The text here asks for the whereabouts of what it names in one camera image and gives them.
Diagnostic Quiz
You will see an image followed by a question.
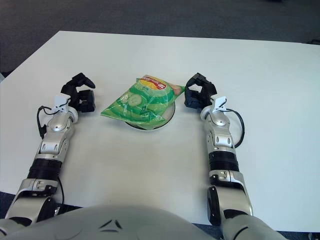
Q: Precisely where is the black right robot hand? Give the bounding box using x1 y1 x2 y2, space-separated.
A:
183 72 218 110

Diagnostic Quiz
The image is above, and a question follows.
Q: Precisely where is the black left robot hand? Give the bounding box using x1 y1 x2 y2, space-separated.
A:
60 72 97 113

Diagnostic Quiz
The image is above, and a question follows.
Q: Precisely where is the green potato chips bag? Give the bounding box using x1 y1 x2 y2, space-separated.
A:
100 74 186 125

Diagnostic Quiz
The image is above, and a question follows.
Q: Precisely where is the white plate with black rim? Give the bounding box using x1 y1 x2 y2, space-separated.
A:
124 101 177 131

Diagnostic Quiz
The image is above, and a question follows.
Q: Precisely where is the grey robot torso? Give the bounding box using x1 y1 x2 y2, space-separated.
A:
0 203 223 240

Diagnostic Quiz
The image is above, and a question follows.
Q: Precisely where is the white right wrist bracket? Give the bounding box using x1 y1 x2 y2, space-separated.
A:
211 96 229 114

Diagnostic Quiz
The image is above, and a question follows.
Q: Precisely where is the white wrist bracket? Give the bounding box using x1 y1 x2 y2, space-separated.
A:
52 95 70 113
211 96 229 114

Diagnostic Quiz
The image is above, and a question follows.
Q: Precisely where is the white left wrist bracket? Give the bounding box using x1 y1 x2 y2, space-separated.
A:
52 95 70 113

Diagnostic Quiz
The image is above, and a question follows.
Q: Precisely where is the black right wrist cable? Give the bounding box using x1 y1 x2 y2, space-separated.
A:
224 108 244 149

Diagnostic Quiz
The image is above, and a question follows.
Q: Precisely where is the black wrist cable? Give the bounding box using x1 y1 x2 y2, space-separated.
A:
224 108 244 149
36 105 55 140

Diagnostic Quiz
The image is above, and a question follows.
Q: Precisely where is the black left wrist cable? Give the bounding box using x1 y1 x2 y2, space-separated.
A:
36 105 55 140

